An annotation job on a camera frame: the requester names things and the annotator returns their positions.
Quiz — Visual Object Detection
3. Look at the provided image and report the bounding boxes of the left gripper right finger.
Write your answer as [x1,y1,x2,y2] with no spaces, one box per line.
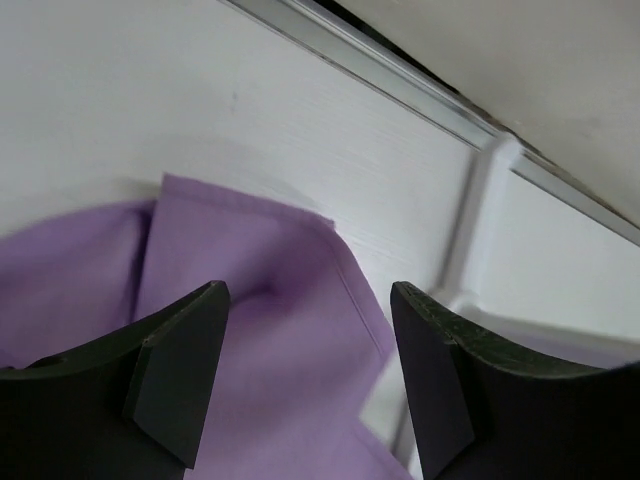
[390,282,639,479]

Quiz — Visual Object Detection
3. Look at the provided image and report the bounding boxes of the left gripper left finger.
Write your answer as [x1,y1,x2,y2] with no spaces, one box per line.
[1,281,230,479]

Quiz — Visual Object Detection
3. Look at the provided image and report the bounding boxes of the purple trousers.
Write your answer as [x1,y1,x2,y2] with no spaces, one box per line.
[1,176,407,479]

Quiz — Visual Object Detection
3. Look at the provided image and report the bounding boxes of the aluminium frame rail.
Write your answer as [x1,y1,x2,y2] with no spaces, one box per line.
[230,1,639,245]

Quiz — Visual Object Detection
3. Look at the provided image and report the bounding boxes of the white clothes rack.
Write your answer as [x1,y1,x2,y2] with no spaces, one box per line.
[389,139,640,451]

